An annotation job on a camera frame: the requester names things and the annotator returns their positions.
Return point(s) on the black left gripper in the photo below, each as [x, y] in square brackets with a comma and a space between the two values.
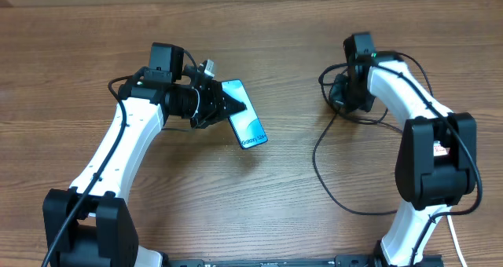
[216, 99]

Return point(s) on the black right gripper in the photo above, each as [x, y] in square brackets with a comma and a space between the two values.
[338, 102]

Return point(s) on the blue Galaxy smartphone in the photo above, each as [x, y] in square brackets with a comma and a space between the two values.
[246, 124]

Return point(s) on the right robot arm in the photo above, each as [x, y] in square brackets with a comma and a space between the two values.
[436, 163]

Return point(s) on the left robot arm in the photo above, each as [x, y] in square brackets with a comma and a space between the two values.
[89, 223]

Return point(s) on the white power strip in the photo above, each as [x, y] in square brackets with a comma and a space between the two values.
[439, 150]

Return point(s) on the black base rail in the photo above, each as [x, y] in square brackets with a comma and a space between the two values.
[267, 262]

